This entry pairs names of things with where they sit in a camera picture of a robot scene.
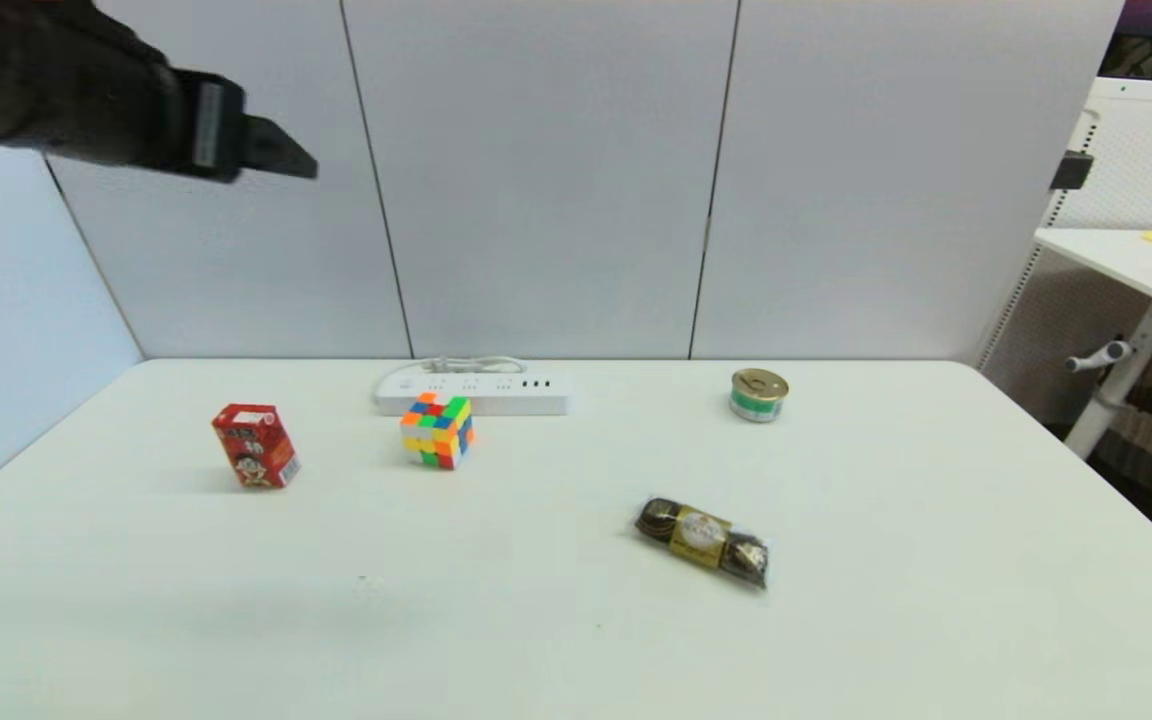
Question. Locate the black box on panel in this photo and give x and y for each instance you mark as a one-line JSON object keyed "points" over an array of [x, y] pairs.
{"points": [[1069, 172]]}

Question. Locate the white power strip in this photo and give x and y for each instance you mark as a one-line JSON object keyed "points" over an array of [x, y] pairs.
{"points": [[516, 398]]}

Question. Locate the red milk carton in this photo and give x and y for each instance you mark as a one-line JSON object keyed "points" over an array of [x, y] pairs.
{"points": [[254, 445]]}

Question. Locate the white perforated panel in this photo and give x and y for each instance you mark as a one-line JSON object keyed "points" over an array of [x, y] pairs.
{"points": [[1146, 160]]}

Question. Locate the white side desk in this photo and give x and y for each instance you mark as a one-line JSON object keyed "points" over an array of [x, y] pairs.
{"points": [[1116, 257]]}

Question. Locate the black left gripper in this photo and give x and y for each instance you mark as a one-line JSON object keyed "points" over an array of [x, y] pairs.
{"points": [[211, 125]]}

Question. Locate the chocolate balls clear pack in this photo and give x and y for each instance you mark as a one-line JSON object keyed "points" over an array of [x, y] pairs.
{"points": [[701, 538]]}

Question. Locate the multicoloured rubiks cube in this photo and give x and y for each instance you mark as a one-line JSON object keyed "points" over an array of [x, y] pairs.
{"points": [[438, 432]]}

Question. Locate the tin can, gold lid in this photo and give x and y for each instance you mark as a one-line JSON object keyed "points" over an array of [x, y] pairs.
{"points": [[758, 395]]}

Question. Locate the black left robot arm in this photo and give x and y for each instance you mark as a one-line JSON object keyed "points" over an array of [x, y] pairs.
{"points": [[36, 80]]}

